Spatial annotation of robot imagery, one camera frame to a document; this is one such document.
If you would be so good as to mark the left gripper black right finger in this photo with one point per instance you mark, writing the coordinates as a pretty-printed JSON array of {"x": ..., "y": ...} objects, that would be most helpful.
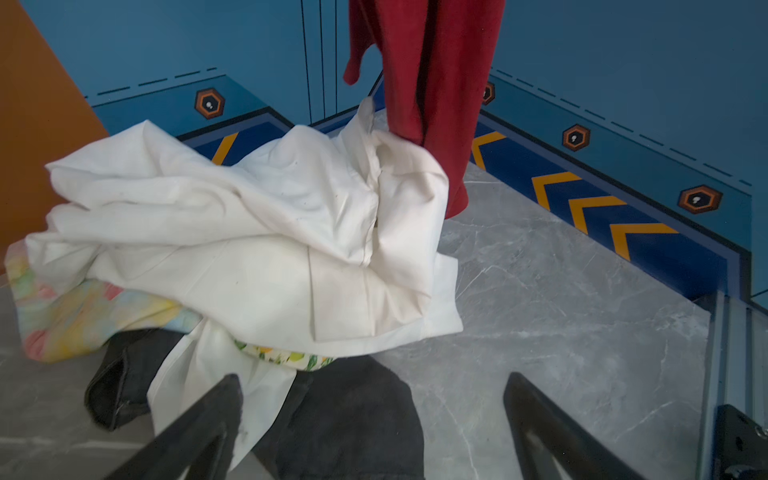
[{"x": 549, "y": 444}]

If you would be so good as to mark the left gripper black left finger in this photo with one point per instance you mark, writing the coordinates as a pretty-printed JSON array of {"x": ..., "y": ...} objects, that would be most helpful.
[{"x": 197, "y": 445}]

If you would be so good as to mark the dark red cloth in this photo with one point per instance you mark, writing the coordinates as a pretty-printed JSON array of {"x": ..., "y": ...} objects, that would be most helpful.
[{"x": 436, "y": 58}]

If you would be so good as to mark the lemon print cloth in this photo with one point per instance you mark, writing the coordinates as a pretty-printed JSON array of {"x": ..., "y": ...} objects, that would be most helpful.
[{"x": 296, "y": 360}]

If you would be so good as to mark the dark grey cloth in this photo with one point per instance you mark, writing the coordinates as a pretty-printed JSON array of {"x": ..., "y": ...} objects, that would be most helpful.
[{"x": 353, "y": 419}]

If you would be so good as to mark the pastel floral cloth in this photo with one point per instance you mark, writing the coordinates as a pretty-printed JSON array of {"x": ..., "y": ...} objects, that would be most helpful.
[{"x": 55, "y": 327}]

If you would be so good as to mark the white cloth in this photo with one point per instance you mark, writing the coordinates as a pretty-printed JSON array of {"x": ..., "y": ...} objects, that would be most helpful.
[{"x": 325, "y": 245}]

